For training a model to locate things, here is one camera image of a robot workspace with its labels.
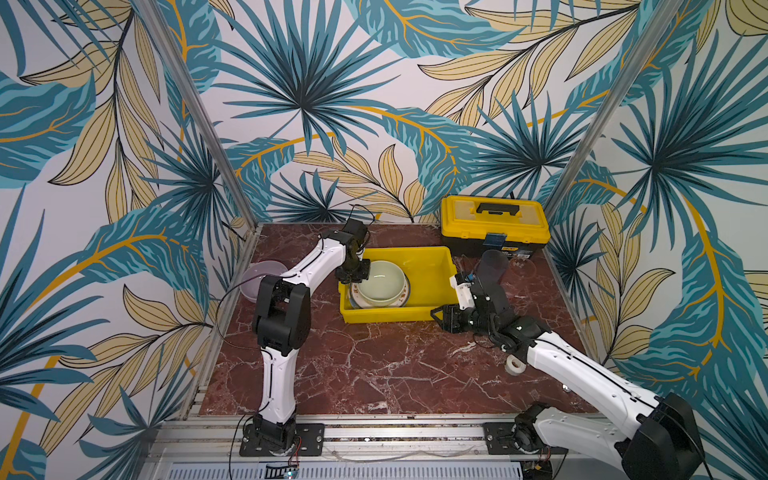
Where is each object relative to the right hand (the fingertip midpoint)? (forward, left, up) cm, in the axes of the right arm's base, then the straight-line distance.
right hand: (434, 313), depth 81 cm
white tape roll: (-12, -21, -13) cm, 28 cm away
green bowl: (+16, +13, -8) cm, 22 cm away
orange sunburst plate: (+9, +22, -8) cm, 25 cm away
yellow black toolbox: (+30, -17, +3) cm, 34 cm away
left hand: (+16, +20, -4) cm, 26 cm away
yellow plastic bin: (+25, -4, -15) cm, 30 cm away
